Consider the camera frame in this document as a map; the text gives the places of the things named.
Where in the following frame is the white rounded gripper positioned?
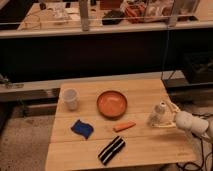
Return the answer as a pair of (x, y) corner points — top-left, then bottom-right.
(150, 101), (209, 135)

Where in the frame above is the clear plastic bottle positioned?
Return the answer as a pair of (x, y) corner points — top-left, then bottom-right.
(147, 101), (166, 126)

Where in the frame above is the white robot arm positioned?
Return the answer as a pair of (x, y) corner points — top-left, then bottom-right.
(147, 100), (213, 144)

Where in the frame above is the orange carrot piece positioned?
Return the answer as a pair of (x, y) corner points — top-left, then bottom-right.
(113, 121), (136, 132)

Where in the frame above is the orange bowl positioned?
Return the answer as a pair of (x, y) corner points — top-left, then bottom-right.
(97, 90), (127, 118)

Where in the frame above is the blue cloth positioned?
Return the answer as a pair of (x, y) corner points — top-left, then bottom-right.
(71, 120), (94, 139)

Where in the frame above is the translucent plastic cup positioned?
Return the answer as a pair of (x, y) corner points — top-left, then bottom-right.
(62, 89), (78, 110)

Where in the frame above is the orange tool on bench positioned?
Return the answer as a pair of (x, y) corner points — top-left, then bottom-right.
(125, 3), (145, 24)

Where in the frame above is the black bag on bench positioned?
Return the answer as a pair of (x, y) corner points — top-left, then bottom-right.
(102, 10), (124, 25)

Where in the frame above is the clear container on bench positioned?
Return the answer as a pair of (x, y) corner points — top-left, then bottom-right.
(52, 4), (70, 24)

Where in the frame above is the black cable on floor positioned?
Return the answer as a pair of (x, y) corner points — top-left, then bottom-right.
(175, 113), (213, 171)

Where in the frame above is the metal post right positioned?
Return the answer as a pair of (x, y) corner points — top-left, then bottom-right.
(167, 0), (182, 27)

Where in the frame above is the metal post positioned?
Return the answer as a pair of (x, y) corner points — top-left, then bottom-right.
(167, 0), (182, 27)
(79, 0), (89, 31)

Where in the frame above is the metal post left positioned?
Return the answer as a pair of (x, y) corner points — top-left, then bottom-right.
(79, 0), (89, 31)

